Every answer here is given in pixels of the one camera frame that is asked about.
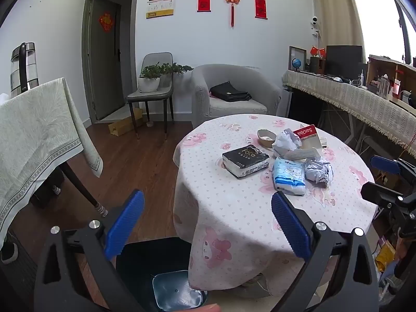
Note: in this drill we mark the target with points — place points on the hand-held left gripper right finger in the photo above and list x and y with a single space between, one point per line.
291 227

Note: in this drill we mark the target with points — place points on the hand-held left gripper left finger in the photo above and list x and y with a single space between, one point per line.
125 224

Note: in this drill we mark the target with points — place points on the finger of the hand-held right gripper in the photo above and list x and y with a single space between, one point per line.
385 165
377 191

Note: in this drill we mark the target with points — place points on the black trash bin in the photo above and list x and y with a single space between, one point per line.
146 266

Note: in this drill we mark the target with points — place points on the blue and white packet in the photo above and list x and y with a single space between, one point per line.
287 177

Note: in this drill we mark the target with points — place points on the white paper ball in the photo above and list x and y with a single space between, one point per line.
318 170
286 141

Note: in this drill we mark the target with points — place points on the red and white box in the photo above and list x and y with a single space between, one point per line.
308 136

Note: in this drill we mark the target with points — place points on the black tissue pack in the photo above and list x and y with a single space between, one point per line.
243 159

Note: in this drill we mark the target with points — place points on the brown tape roll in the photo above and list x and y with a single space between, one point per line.
264 142

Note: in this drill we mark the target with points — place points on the round table pink tablecloth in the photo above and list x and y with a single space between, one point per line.
234 208

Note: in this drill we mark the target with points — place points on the desk with beige fringed cloth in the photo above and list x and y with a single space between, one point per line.
341 94

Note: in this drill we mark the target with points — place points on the flat cardboard box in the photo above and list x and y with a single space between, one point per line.
125 125

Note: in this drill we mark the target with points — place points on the black monitor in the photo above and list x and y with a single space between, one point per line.
343 60

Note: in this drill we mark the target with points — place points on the dark wooden box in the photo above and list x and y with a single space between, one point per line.
317 65

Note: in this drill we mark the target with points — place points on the grey dining chair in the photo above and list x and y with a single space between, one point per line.
152 97

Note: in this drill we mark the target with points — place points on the table with green patterned cloth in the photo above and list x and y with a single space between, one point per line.
35 130

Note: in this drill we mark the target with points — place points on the small red flags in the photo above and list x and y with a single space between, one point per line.
318 51

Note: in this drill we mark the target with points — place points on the small blue globe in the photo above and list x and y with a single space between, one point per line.
296 63

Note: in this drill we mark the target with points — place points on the potted green plant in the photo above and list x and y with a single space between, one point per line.
149 84

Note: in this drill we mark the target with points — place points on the framed picture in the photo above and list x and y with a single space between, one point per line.
296 52

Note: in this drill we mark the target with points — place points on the grey armchair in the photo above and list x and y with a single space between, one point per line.
201 97

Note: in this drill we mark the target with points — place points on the black handbag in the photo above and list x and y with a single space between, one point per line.
229 92

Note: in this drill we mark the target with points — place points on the window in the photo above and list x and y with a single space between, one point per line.
380 13

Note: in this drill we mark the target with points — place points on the grey door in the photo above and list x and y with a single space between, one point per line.
104 71

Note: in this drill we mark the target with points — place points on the beige curtain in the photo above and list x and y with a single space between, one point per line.
338 9

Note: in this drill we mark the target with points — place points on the glass electric kettle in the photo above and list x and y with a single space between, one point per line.
31 68

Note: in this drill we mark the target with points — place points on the red door decoration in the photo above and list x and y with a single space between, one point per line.
106 22

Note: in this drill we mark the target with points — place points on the white security camera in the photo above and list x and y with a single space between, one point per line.
314 24

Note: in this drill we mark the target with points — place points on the wall calendar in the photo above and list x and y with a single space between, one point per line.
161 1

